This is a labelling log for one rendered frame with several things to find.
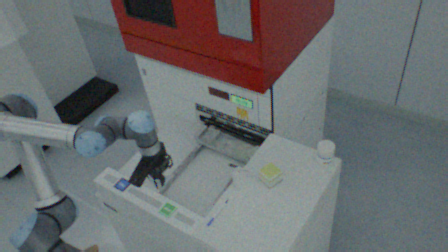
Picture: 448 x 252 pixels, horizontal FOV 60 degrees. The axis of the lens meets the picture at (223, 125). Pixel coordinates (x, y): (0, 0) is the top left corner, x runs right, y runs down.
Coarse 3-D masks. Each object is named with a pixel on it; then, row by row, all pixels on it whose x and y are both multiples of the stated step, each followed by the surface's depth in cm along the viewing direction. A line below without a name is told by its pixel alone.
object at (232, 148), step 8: (208, 144) 193; (216, 144) 192; (224, 144) 192; (232, 144) 191; (240, 144) 190; (224, 152) 190; (232, 152) 187; (240, 152) 187; (248, 152) 186; (240, 160) 186; (248, 160) 182
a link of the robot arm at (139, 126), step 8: (136, 112) 125; (144, 112) 125; (128, 120) 123; (136, 120) 122; (144, 120) 122; (152, 120) 128; (128, 128) 125; (136, 128) 122; (144, 128) 123; (152, 128) 125; (128, 136) 126; (136, 136) 125; (144, 136) 125; (152, 136) 127; (136, 144) 129; (144, 144) 127; (152, 144) 129
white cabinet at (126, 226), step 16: (336, 192) 180; (112, 208) 183; (112, 224) 202; (128, 224) 185; (144, 224) 171; (320, 224) 172; (128, 240) 203; (144, 240) 186; (160, 240) 172; (320, 240) 186
